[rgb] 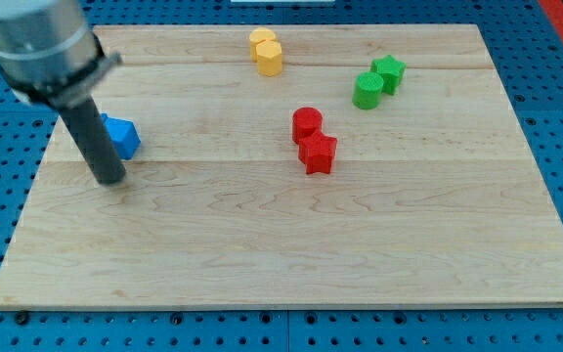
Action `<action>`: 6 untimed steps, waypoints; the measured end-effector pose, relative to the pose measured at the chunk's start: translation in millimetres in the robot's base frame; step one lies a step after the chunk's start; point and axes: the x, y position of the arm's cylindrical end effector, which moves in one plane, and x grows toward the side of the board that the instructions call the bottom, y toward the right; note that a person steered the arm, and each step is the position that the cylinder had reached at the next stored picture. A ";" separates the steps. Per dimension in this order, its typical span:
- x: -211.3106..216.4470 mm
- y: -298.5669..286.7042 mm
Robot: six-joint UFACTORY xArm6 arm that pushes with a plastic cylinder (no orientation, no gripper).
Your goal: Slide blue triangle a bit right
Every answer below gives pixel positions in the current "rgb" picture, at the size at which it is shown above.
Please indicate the blue triangle block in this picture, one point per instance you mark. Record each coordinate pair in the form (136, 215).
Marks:
(123, 134)

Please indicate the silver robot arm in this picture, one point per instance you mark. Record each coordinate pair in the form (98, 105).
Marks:
(49, 54)

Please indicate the wooden board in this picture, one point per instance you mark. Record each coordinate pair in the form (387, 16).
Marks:
(434, 199)

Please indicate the red star block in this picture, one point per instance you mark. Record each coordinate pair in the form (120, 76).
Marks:
(317, 152)

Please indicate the red cylinder block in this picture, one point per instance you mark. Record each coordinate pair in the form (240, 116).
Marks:
(305, 121)

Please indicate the green cylinder block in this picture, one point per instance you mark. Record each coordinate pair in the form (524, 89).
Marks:
(367, 90)

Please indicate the yellow hexagon block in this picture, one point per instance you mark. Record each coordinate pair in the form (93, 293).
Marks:
(269, 58)

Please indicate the yellow round block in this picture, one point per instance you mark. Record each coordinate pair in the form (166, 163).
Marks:
(257, 36)

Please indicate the green star block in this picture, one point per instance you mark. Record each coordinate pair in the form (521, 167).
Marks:
(391, 70)

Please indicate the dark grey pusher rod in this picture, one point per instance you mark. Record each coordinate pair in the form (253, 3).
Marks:
(85, 125)

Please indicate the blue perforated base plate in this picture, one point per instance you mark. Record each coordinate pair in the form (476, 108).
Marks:
(525, 41)

